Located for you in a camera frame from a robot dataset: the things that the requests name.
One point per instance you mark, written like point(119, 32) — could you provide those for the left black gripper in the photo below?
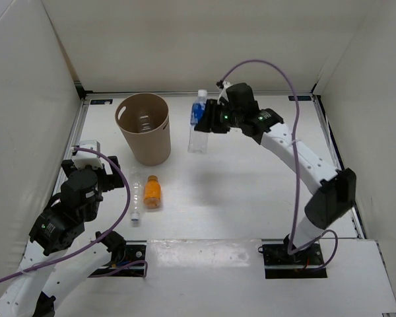
point(115, 179)

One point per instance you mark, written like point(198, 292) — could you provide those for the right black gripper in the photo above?
point(212, 126)

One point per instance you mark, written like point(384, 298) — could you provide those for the blue label plastic bottle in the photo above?
point(197, 140)

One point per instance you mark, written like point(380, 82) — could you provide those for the long clear plastic bottle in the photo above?
point(136, 203)

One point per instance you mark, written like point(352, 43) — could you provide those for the orange juice bottle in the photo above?
point(152, 193)

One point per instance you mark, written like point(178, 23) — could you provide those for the small clear plastic bottle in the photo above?
point(144, 123)

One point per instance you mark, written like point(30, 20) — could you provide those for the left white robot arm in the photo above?
point(56, 228)

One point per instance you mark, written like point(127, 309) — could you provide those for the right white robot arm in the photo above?
point(333, 190)

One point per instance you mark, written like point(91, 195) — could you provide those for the tan cylindrical bin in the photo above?
point(151, 148)

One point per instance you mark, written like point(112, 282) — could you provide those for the left blue corner label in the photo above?
point(101, 102)

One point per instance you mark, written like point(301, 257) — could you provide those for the blue corner label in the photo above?
point(101, 102)
point(299, 98)

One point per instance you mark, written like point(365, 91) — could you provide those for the right blue corner label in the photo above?
point(299, 98)

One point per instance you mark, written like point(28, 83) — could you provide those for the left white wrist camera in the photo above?
point(83, 159)

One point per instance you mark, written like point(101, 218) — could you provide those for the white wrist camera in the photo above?
point(83, 159)
point(223, 86)

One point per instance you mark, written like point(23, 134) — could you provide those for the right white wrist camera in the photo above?
point(223, 86)

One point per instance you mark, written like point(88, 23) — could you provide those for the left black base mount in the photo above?
point(131, 263)

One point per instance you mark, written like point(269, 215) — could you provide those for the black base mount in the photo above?
point(279, 264)
point(131, 263)

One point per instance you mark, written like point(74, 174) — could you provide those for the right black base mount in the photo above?
point(279, 264)

